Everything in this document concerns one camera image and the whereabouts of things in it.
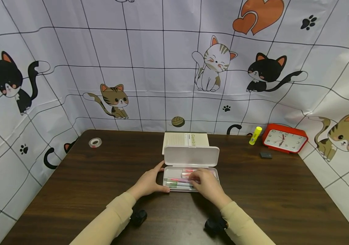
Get person's right hand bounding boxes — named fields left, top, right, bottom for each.
left=190, top=168, right=233, bottom=210

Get green pen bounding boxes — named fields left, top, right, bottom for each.
left=166, top=182, right=195, bottom=188

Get yellow glue stick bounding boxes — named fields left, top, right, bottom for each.
left=249, top=126, right=263, bottom=145

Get person's left hand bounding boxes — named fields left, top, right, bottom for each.
left=134, top=161, right=171, bottom=201

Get cream ruled notebook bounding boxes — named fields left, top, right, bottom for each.
left=162, top=132, right=210, bottom=156

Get black wrist band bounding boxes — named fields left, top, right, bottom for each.
left=130, top=209, right=148, bottom=227
left=204, top=216, right=229, bottom=235

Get white plastic pencil case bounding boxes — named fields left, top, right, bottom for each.
left=162, top=146, right=220, bottom=193

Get red alarm clock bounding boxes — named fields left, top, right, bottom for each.
left=262, top=123, right=309, bottom=154

